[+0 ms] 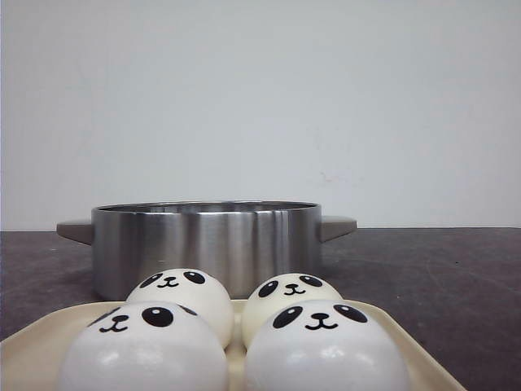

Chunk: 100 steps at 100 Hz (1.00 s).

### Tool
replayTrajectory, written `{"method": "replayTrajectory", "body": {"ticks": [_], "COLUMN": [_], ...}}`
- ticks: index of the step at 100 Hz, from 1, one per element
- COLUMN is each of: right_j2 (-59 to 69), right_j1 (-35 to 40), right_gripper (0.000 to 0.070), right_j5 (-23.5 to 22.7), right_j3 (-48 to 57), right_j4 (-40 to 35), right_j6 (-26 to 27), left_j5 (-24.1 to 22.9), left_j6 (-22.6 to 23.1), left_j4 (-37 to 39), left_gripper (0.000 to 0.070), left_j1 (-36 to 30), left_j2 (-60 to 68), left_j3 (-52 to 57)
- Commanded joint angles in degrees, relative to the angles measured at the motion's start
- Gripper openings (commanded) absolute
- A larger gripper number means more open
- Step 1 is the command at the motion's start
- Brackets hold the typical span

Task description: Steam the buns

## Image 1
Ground stainless steel steamer pot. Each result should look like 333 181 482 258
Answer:
56 200 357 301

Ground cream plastic tray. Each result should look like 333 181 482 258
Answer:
1 300 464 390

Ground panda bun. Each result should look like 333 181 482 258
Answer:
57 301 229 390
244 300 410 390
241 273 343 349
126 268 234 348

